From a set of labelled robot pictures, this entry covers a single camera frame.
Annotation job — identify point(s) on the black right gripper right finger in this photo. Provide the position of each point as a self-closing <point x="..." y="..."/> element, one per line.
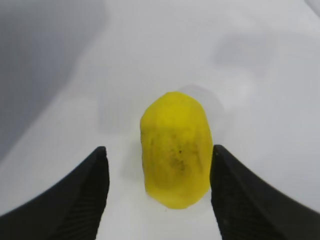
<point x="248" y="208"/>

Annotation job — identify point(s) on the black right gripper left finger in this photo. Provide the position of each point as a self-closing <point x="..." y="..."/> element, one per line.
<point x="70" y="210"/>

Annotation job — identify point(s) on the yellow lemon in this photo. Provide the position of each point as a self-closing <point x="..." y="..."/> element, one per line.
<point x="177" y="148"/>

